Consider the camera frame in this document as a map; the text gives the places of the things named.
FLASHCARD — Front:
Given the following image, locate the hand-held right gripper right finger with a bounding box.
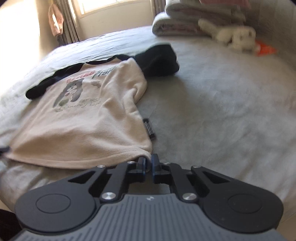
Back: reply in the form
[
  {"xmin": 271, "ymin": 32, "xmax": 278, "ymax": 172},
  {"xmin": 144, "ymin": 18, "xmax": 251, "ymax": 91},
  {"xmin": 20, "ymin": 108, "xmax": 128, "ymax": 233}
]
[{"xmin": 151, "ymin": 153, "xmax": 229, "ymax": 202}]

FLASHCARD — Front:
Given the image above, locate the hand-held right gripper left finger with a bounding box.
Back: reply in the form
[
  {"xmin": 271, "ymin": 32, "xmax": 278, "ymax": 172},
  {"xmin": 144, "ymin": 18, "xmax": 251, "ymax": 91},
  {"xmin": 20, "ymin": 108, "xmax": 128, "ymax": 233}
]
[{"xmin": 67, "ymin": 156, "xmax": 147, "ymax": 202}]

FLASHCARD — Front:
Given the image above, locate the cream shirt with black sleeves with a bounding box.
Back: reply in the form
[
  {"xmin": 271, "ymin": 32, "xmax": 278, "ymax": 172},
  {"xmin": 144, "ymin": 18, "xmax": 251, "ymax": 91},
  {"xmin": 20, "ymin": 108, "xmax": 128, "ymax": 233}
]
[{"xmin": 4, "ymin": 44, "xmax": 181, "ymax": 171}]

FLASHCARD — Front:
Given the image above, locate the bed with grey sheet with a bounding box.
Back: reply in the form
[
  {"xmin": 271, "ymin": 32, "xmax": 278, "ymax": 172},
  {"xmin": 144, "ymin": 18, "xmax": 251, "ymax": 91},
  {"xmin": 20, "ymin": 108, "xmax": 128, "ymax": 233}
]
[{"xmin": 0, "ymin": 24, "xmax": 296, "ymax": 241}]

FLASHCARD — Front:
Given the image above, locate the hanging pink towel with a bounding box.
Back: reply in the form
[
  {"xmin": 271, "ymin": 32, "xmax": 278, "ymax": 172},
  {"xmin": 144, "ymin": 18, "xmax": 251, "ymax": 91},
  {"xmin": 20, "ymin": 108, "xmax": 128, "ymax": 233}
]
[{"xmin": 48, "ymin": 3, "xmax": 65, "ymax": 37}]

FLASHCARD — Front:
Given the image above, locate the grey curtain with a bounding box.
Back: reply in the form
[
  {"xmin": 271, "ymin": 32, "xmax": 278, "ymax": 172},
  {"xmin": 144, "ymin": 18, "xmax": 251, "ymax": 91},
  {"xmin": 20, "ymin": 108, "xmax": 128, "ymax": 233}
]
[
  {"xmin": 151, "ymin": 0, "xmax": 167, "ymax": 14},
  {"xmin": 55, "ymin": 0, "xmax": 80, "ymax": 44}
]

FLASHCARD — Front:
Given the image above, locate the folded grey pink quilt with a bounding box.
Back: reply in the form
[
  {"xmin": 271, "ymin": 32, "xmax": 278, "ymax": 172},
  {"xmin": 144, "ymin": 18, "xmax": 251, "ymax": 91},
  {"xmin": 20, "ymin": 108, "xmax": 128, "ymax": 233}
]
[{"xmin": 151, "ymin": 0, "xmax": 248, "ymax": 37}]

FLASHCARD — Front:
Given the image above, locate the white plush dog toy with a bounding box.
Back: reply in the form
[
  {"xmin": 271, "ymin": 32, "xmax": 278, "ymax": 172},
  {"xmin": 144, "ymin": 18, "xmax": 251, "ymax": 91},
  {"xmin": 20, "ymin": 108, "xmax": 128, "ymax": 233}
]
[{"xmin": 198, "ymin": 19, "xmax": 257, "ymax": 50}]

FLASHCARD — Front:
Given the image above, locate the red booklet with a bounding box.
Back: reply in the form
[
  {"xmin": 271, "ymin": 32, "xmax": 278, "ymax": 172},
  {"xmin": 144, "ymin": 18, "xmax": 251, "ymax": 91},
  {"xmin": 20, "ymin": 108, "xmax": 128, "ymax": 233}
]
[{"xmin": 254, "ymin": 39, "xmax": 277, "ymax": 57}]

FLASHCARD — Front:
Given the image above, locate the window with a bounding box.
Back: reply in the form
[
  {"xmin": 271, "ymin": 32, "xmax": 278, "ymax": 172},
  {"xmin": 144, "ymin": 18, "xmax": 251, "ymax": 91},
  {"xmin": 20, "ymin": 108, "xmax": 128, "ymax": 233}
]
[{"xmin": 76, "ymin": 0, "xmax": 153, "ymax": 16}]

